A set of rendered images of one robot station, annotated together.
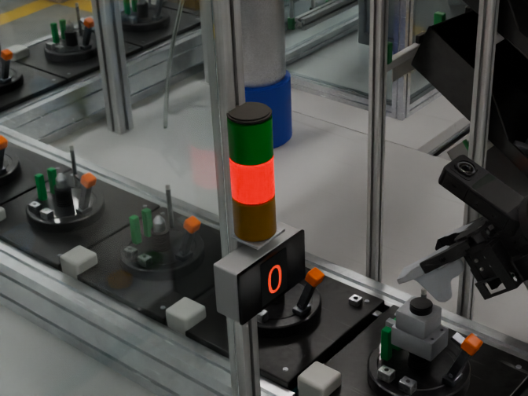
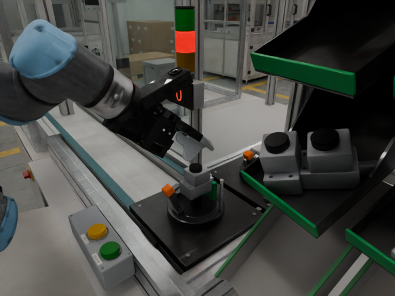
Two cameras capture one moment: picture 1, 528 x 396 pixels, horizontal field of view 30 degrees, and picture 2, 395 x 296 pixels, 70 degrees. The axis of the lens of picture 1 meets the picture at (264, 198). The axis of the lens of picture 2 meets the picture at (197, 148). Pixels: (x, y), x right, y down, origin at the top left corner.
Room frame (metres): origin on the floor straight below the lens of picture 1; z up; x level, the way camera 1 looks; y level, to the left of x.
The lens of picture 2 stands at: (1.15, -0.74, 1.42)
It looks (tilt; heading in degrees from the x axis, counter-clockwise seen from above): 27 degrees down; 100
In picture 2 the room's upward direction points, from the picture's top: straight up
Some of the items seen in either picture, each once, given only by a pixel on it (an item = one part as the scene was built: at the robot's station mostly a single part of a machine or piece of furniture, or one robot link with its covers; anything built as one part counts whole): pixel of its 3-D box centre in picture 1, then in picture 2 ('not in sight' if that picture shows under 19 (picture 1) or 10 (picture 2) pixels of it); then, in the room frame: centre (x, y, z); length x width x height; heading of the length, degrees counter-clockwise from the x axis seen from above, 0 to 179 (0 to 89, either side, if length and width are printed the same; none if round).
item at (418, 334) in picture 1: (413, 321); (198, 177); (1.05, -0.19, 1.06); 0.08 x 0.04 x 0.07; 49
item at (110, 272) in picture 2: not in sight; (99, 242); (0.84, -0.31, 0.93); 0.21 x 0.07 x 0.06; 139
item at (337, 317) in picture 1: (273, 286); (264, 162); (1.21, -0.01, 1.01); 0.24 x 0.24 x 0.13; 49
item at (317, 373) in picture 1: (318, 385); not in sight; (1.04, -0.06, 0.97); 0.05 x 0.05 x 0.04; 49
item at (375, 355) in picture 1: (418, 370); (196, 206); (1.05, -0.20, 0.98); 0.14 x 0.14 x 0.02
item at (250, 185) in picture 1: (252, 175); (185, 41); (0.98, 0.01, 1.33); 0.05 x 0.05 x 0.05
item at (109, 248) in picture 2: not in sight; (110, 251); (0.89, -0.35, 0.96); 0.04 x 0.04 x 0.02
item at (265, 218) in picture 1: (254, 212); (186, 61); (0.98, 0.01, 1.28); 0.05 x 0.05 x 0.05
